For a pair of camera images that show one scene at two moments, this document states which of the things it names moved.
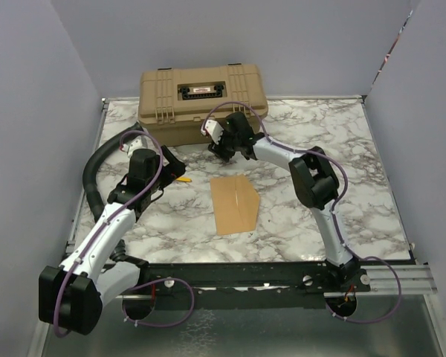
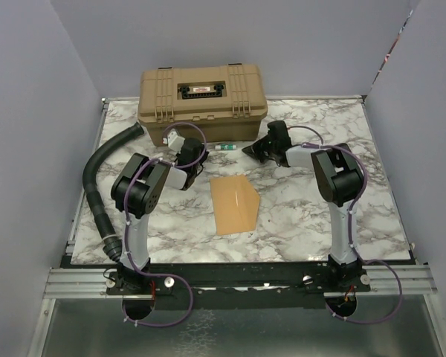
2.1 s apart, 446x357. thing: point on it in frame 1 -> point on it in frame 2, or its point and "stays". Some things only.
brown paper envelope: (236, 204) stays
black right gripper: (218, 150) -> (254, 149)
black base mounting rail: (242, 285) stays
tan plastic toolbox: (174, 103) stays
